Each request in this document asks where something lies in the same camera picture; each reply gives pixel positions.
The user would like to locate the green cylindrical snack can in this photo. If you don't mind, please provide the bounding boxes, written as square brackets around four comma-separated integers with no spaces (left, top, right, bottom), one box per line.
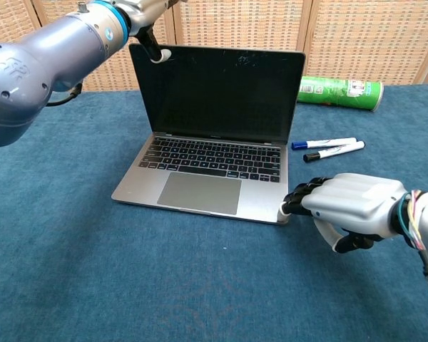
[297,76,384,113]

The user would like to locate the white marker black cap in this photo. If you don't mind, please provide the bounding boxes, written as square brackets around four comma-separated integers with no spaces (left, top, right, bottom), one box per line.
[302,140,366,164]

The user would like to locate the blue felt table cover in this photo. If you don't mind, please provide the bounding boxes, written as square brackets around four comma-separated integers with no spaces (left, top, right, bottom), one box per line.
[0,83,428,342]

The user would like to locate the woven bamboo folding screen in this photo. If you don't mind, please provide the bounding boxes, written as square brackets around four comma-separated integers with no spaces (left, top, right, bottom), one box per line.
[0,0,428,93]

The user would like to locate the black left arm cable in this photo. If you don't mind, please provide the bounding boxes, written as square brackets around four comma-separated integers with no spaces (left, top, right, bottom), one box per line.
[46,81,83,108]

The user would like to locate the silver laptop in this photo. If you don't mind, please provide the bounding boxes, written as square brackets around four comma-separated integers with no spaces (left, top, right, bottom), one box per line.
[111,44,307,226]

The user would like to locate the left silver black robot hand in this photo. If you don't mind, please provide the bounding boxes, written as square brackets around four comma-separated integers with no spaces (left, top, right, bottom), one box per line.
[128,0,188,65]

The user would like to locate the white marker blue cap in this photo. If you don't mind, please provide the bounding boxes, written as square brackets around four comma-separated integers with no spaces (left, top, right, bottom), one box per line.
[290,137,357,150]

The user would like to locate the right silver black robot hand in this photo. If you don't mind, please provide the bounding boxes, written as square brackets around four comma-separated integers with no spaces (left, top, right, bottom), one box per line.
[277,172,409,254]

